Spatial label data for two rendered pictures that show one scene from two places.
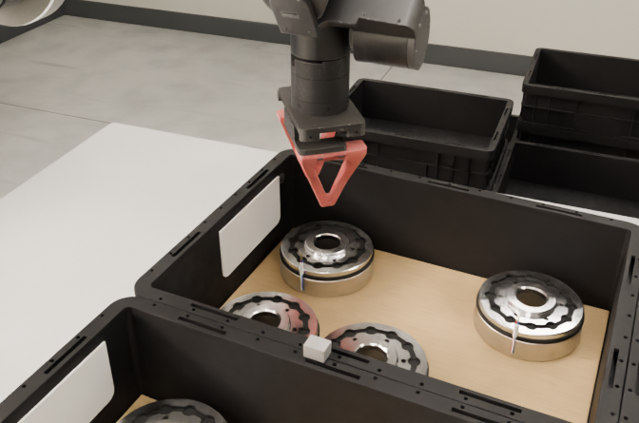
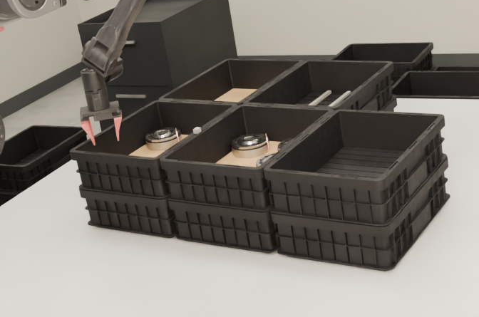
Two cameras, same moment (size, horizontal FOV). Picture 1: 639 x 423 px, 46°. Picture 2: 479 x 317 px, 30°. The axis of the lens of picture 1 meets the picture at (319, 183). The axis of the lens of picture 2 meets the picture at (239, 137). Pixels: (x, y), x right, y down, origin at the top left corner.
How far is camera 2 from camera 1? 2.19 m
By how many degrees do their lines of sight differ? 72
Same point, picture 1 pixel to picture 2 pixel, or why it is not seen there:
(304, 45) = (101, 82)
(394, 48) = (119, 69)
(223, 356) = (187, 151)
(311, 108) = (107, 105)
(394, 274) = not seen: hidden behind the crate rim
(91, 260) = (19, 286)
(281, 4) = (112, 63)
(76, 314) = (65, 279)
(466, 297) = (145, 152)
